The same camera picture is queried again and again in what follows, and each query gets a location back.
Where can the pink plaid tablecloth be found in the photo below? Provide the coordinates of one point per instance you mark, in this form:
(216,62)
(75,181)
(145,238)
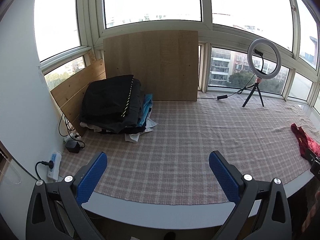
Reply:
(175,142)

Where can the large wooden board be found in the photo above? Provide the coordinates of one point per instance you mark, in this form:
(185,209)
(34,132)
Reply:
(155,65)

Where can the small pine wood panel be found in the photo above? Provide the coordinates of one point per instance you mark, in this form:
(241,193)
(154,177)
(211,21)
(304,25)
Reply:
(77,87)

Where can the white power strip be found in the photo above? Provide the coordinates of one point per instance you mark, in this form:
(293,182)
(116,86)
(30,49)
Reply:
(55,166)

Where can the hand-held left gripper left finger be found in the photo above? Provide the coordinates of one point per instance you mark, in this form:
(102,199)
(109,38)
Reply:
(91,177)

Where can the dark red garment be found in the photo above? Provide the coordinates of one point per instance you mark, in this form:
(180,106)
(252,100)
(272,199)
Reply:
(301,137)

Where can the navy garment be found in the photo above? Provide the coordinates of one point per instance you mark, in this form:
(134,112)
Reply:
(132,130)

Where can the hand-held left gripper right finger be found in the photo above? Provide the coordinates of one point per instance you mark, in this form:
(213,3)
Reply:
(223,177)

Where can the white garment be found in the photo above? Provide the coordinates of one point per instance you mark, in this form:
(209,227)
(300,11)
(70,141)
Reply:
(132,138)

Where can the white plug adapter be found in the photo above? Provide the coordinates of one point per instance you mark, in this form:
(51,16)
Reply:
(71,137)

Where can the black power adapter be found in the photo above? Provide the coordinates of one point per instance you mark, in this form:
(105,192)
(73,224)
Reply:
(72,147)

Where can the black garment with yellow stripe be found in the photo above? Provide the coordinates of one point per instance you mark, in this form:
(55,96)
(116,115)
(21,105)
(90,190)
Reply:
(105,100)

